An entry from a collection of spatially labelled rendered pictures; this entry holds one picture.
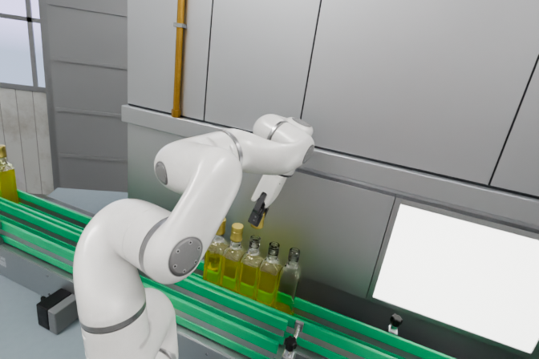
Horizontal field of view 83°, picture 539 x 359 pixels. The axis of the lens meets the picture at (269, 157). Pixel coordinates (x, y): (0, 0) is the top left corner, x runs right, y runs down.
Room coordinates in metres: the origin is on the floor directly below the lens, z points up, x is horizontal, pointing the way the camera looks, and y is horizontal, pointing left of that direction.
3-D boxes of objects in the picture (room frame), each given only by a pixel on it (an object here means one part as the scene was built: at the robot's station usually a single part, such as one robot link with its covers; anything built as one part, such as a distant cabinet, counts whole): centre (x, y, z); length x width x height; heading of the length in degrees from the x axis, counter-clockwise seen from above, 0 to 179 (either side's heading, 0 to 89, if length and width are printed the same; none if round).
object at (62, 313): (0.73, 0.58, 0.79); 0.08 x 0.08 x 0.08; 72
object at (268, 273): (0.73, -0.05, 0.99); 0.06 x 0.06 x 0.21; 71
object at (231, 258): (0.76, 0.06, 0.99); 0.06 x 0.06 x 0.21; 72
